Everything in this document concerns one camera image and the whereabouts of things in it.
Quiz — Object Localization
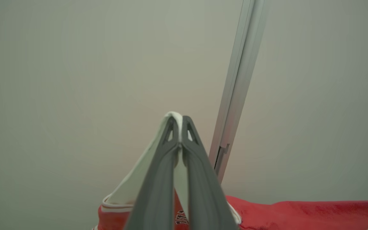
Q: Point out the red white-striped shorts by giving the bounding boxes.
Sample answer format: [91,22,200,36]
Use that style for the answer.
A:
[91,111,368,230]

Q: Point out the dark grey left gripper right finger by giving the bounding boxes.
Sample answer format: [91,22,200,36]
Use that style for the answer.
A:
[181,116,239,230]

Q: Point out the grey metal partition frame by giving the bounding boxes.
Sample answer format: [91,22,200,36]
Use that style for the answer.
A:
[208,0,266,185]

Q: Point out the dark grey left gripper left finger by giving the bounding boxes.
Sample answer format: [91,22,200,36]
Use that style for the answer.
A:
[125,116,181,230]

